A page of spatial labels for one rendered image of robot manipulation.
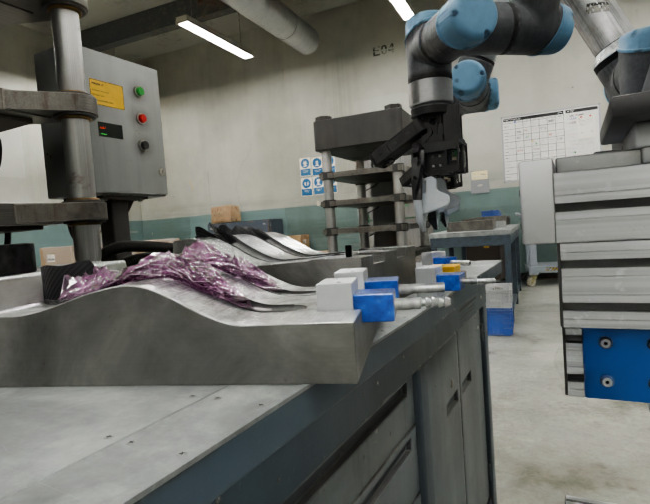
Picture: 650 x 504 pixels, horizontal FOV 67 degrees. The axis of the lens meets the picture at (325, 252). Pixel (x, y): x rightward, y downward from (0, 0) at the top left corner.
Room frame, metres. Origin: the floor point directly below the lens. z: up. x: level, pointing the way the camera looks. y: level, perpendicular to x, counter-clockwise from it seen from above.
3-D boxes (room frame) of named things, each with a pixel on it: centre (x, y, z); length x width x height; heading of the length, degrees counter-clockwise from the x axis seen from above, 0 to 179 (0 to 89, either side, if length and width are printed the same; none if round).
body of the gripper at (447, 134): (0.85, -0.21, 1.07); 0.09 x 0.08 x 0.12; 62
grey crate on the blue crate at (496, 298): (3.97, -1.18, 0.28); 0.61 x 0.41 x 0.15; 66
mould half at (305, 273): (0.95, 0.11, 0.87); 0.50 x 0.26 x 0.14; 62
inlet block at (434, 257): (1.21, -0.30, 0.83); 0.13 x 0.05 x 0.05; 35
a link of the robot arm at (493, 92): (1.17, -0.38, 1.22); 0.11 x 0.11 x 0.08; 68
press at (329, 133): (5.57, -0.69, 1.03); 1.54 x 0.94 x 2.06; 156
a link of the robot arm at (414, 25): (0.85, -0.20, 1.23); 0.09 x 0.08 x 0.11; 13
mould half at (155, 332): (0.59, 0.20, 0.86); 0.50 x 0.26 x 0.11; 79
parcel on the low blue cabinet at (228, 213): (8.26, 1.62, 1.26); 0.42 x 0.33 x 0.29; 66
